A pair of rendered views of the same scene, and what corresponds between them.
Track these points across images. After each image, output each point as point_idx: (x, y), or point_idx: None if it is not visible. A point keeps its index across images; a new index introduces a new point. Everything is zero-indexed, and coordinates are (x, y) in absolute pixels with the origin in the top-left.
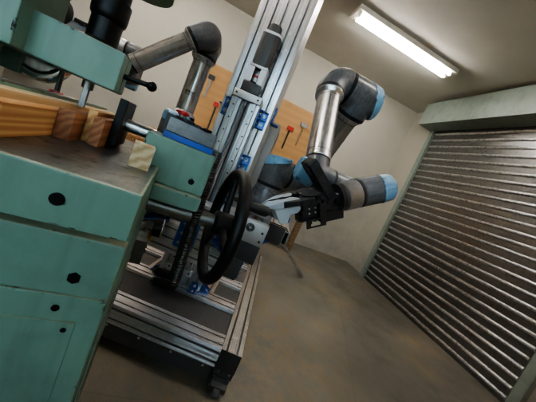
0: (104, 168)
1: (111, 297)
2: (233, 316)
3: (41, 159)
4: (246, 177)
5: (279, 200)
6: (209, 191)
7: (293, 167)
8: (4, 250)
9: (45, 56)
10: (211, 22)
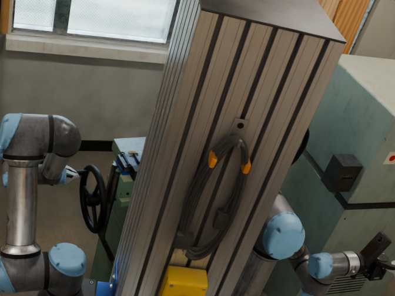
0: (129, 146)
1: (116, 204)
2: None
3: (134, 139)
4: (94, 165)
5: (71, 168)
6: (107, 181)
7: (46, 251)
8: None
9: None
10: None
